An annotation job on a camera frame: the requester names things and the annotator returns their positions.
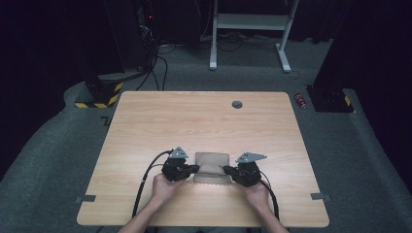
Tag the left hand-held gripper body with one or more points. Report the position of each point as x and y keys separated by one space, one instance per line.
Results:
x=175 y=168

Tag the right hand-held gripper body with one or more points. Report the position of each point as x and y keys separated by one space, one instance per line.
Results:
x=247 y=171

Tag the white metal stand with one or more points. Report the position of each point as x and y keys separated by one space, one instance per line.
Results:
x=249 y=22

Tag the grey round table grommet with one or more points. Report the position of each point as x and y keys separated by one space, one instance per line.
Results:
x=237 y=104

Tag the person's right hand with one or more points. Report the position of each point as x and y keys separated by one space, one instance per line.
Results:
x=257 y=195

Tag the red can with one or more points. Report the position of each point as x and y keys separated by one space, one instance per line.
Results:
x=300 y=100

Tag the dark computer tower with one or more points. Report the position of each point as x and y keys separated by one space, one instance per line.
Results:
x=129 y=32

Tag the person's left hand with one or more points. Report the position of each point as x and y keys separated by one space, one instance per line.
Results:
x=165 y=189

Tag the black yellow striped stand base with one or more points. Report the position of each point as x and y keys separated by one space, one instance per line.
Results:
x=103 y=93

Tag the beige cloth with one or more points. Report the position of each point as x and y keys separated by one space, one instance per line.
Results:
x=212 y=165

